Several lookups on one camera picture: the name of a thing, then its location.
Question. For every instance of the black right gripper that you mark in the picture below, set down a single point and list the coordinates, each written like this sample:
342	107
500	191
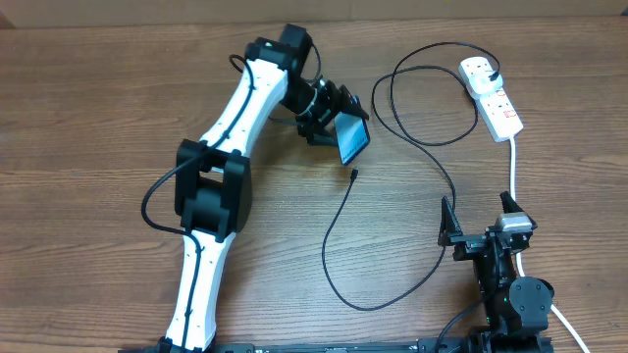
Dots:
467	244

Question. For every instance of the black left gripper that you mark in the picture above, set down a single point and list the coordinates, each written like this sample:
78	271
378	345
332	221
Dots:
332	100

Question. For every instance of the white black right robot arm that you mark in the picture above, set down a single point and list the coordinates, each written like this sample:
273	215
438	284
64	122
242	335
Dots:
516	307

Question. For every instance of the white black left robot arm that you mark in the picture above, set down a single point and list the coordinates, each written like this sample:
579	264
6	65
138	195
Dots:
213	182

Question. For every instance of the white charger plug adapter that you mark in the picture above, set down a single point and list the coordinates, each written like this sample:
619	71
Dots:
480	84

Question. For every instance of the white power extension strip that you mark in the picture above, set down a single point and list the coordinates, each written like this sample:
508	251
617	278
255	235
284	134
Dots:
496	109

